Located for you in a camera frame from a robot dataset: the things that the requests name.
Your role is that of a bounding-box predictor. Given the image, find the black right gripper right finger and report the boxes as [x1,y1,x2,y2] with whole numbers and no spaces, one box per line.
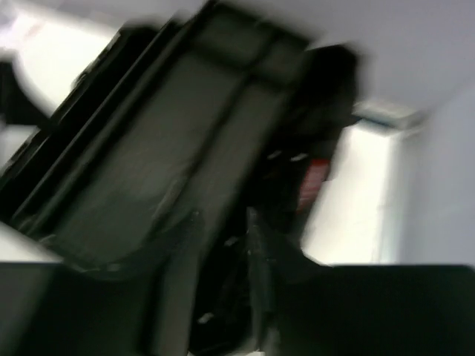
[247,209,474,355]

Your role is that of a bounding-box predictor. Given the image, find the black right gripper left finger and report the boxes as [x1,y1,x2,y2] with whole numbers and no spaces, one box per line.
[1,212,203,355]

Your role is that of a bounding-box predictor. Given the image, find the black plastic toolbox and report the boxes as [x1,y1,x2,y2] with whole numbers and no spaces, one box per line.
[1,1,361,355]

